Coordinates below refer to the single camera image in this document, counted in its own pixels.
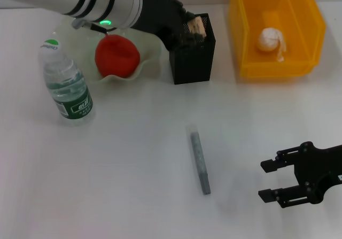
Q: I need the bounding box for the red-orange fruit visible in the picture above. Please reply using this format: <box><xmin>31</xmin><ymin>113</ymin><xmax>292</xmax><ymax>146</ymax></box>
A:
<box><xmin>95</xmin><ymin>33</ymin><xmax>141</xmax><ymax>79</ymax></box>

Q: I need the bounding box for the clear green-label water bottle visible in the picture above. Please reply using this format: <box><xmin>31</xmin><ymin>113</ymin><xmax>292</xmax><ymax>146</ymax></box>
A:
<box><xmin>39</xmin><ymin>38</ymin><xmax>96</xmax><ymax>127</ymax></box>

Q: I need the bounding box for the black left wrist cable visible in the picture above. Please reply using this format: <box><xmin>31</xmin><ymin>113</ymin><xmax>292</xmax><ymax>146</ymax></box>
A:
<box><xmin>71</xmin><ymin>18</ymin><xmax>119</xmax><ymax>36</ymax></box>

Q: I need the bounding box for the white paper ball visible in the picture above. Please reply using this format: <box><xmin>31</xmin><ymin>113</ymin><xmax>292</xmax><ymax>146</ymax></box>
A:
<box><xmin>256</xmin><ymin>27</ymin><xmax>288</xmax><ymax>63</ymax></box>

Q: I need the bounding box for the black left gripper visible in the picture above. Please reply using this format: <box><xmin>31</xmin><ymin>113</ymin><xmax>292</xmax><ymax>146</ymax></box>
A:
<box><xmin>133</xmin><ymin>0</ymin><xmax>207</xmax><ymax>52</ymax></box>

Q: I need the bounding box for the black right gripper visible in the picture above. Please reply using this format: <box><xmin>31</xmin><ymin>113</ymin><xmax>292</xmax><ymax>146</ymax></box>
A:
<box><xmin>258</xmin><ymin>141</ymin><xmax>342</xmax><ymax>209</ymax></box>

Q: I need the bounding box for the tan rectangular eraser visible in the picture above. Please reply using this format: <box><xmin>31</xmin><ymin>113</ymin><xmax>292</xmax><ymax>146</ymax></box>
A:
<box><xmin>187</xmin><ymin>16</ymin><xmax>207</xmax><ymax>38</ymax></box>

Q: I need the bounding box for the black mesh pen holder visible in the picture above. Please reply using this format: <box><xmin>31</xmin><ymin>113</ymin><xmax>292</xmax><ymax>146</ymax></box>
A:
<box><xmin>169</xmin><ymin>13</ymin><xmax>216</xmax><ymax>86</ymax></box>

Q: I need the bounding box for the grey pen with clear cap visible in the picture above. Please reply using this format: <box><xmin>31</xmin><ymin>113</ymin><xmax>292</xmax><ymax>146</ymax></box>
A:
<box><xmin>186</xmin><ymin>124</ymin><xmax>212</xmax><ymax>196</ymax></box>

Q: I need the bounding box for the pale green glass fruit plate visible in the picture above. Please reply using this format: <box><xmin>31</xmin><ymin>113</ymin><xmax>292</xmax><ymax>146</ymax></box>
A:
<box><xmin>52</xmin><ymin>18</ymin><xmax>162</xmax><ymax>85</ymax></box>

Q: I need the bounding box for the yellow plastic bin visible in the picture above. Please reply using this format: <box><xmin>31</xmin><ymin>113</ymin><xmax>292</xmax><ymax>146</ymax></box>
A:
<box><xmin>228</xmin><ymin>0</ymin><xmax>327</xmax><ymax>82</ymax></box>

